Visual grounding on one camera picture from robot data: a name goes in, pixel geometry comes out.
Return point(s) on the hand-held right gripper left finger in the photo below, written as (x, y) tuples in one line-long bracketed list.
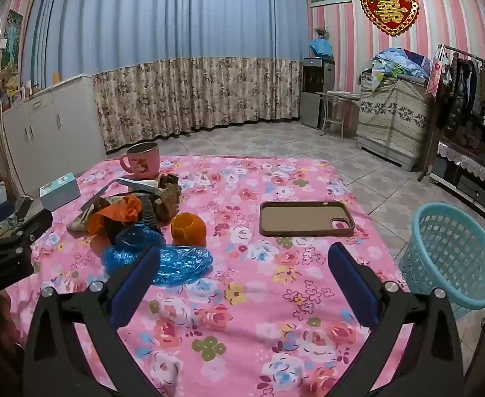
[(137, 285)]

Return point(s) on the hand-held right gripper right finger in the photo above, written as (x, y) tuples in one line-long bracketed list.
[(354, 285)]

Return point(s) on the light blue plastic bag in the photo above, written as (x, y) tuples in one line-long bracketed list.
[(180, 262)]

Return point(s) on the dark blue plastic bag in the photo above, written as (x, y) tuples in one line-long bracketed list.
[(137, 235)]

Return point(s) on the beige paper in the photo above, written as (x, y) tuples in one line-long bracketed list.
[(81, 221)]

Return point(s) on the teal plastic basket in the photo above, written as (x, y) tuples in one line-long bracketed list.
[(416, 264)]

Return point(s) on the dark striped cloth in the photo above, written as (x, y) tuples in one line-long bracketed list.
[(147, 215)]

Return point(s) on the mandarin orange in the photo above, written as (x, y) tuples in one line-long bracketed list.
[(188, 233)]

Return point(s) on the orange plastic bag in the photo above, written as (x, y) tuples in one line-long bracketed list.
[(118, 213)]

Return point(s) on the person's left forearm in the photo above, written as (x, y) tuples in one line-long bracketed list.
[(6, 318)]

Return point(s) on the teal white tissue box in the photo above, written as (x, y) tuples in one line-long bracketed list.
[(60, 194)]

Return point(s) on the brown phone case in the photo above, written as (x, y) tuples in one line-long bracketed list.
[(300, 219)]

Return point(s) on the pink floral blanket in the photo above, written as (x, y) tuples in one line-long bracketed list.
[(246, 297)]

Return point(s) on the white cabinet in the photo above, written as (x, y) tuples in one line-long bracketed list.
[(60, 124)]

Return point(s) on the pink mug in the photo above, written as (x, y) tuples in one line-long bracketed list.
[(143, 165)]

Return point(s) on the black low cabinet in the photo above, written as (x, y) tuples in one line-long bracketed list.
[(473, 190)]

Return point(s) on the floral cloth covered cabinet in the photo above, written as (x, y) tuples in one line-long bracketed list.
[(391, 120)]

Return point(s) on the white lace cloth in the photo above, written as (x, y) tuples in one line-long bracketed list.
[(469, 159)]

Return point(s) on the grey water dispenser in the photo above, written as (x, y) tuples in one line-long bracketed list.
[(310, 107)]

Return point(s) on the small metal table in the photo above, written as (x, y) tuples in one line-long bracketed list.
[(341, 95)]

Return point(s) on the row of hanging clothes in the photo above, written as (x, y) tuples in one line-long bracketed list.
[(465, 91)]

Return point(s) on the pile of clothes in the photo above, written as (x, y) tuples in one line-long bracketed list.
[(395, 62)]

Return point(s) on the pink white hanging bag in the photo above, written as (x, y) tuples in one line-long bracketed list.
[(434, 72)]

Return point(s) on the blue floral curtain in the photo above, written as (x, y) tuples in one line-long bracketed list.
[(164, 49)]

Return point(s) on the small potted plant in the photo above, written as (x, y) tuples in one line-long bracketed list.
[(321, 32)]

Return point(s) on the metal clothes rack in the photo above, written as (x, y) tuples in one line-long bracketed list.
[(469, 54)]

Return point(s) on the colourful wall poster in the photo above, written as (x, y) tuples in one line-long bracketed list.
[(13, 33)]

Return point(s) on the red heart wall decoration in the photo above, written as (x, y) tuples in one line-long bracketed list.
[(389, 8)]

